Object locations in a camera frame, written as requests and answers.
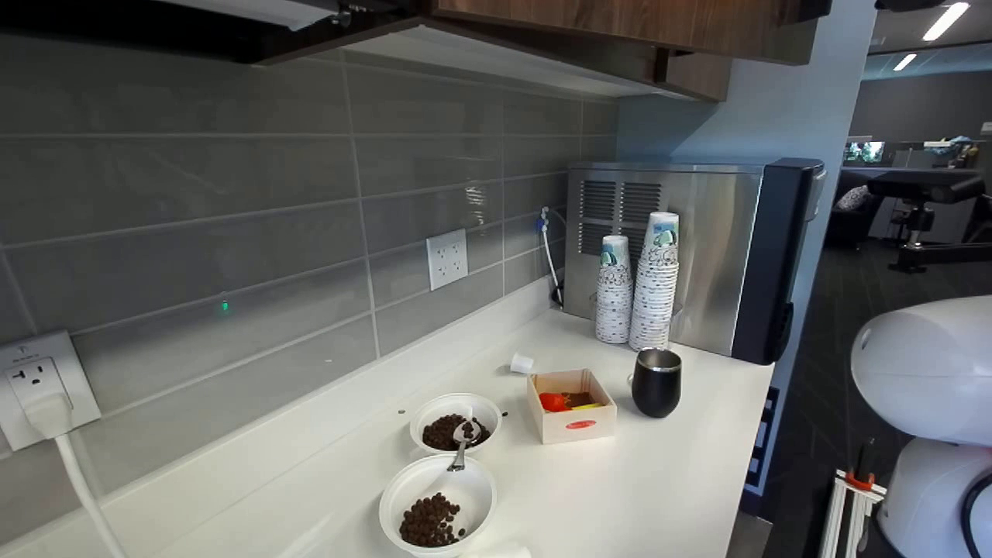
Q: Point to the wooden cabinet door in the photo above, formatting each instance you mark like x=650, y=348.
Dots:
x=622, y=18

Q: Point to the black thermos cup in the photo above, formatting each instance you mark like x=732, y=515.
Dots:
x=655, y=389

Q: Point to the small white cap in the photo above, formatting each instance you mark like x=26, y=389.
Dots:
x=522, y=363

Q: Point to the short patterned paper cup stack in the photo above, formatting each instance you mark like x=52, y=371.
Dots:
x=612, y=294

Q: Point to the red toy food piece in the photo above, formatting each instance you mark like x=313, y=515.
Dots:
x=555, y=401

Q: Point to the white bowl with spoon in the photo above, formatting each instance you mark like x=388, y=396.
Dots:
x=429, y=414

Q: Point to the tall patterned paper cup stack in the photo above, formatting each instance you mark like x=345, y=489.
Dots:
x=655, y=282

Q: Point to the small red-filled white box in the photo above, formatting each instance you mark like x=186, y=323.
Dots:
x=578, y=421

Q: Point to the metal spoon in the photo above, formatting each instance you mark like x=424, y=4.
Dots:
x=459, y=437

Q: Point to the white bowl of coffee beans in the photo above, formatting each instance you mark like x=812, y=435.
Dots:
x=439, y=480

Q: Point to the stainless steel black appliance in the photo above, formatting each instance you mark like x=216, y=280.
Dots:
x=713, y=259

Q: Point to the blue sign panel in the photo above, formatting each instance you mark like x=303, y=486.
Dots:
x=762, y=444

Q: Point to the background computer monitor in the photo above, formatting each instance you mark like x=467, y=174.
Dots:
x=865, y=149

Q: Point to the red and white stand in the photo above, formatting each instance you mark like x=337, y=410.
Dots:
x=854, y=496

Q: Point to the white power plug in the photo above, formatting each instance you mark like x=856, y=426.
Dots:
x=44, y=410

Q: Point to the white four-socket wall outlet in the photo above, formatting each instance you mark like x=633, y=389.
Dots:
x=447, y=259

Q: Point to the wooden wall cabinet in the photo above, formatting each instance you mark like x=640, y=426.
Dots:
x=517, y=57

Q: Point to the white wall outlet with plug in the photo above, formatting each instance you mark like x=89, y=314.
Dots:
x=67, y=360

